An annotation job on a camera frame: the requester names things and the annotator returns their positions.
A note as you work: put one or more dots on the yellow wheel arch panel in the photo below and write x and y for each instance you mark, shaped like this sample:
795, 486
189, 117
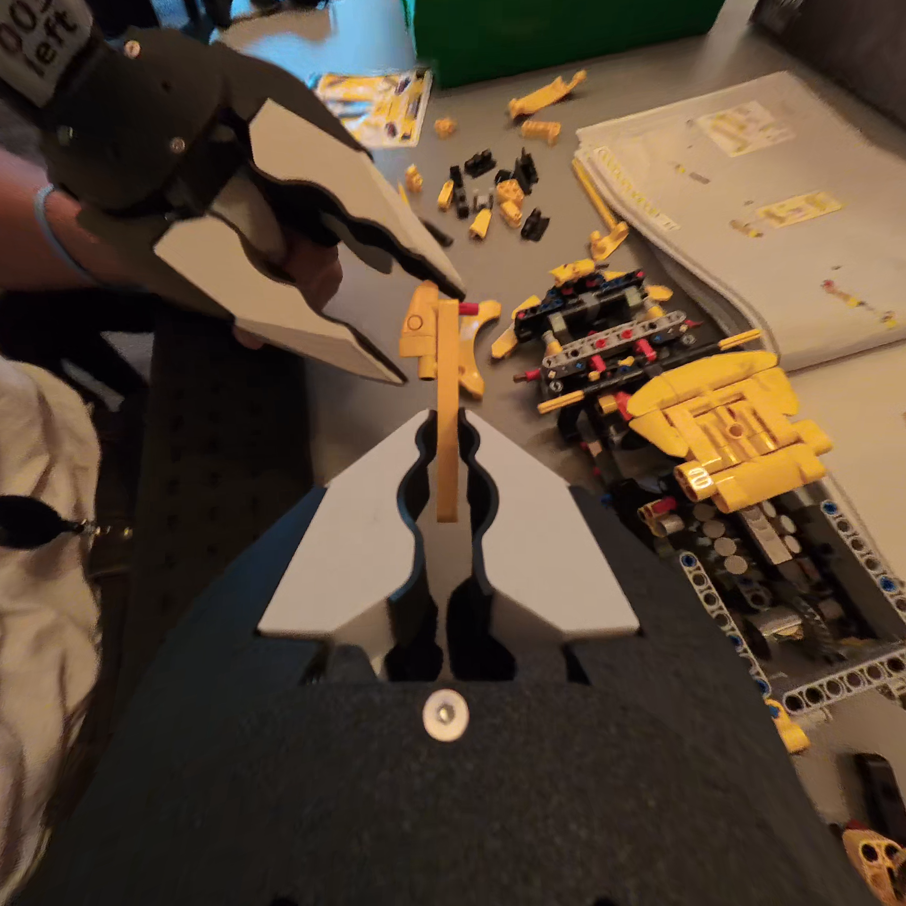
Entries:
475, 368

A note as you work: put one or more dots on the person's left hand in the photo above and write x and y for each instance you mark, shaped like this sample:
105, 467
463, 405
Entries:
315, 272

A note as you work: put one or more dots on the open instruction booklet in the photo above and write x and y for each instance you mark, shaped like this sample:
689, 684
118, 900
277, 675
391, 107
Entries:
778, 248

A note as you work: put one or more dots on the black perforated foam pad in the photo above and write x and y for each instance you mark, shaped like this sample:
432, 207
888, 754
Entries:
212, 460

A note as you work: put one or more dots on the green storage bin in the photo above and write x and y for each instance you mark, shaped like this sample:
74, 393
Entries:
566, 35

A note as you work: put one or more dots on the person's left forearm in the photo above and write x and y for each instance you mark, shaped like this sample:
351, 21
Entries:
28, 233

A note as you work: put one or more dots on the yellow rod with connector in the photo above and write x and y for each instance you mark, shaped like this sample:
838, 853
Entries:
609, 244

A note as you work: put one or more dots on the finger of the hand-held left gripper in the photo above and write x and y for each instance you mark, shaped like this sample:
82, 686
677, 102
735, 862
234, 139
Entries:
233, 283
354, 184

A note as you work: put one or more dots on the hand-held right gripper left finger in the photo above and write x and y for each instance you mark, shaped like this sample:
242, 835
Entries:
340, 566

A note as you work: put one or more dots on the partly built yellow toy car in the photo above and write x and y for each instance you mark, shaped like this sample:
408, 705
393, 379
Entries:
736, 425

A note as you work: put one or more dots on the small yellow curved panel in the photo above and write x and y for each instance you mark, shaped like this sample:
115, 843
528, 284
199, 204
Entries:
417, 325

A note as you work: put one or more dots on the blue-grey wristband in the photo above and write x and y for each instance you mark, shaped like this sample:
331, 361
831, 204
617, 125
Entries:
53, 233

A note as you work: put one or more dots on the long yellow holed beam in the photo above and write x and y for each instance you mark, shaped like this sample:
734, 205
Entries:
447, 460

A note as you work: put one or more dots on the yellow black brick subassembly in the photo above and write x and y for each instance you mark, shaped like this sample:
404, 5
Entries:
874, 856

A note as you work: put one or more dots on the yellow curved liftarm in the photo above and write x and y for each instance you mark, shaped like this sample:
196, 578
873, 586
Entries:
545, 95

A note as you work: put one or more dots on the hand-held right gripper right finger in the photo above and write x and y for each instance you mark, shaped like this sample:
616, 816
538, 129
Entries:
559, 566

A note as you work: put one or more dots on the grey desk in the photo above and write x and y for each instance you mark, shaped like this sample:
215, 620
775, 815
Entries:
637, 78

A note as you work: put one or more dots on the scattered loose brick pieces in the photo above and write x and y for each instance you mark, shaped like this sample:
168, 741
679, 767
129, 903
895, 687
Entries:
509, 191

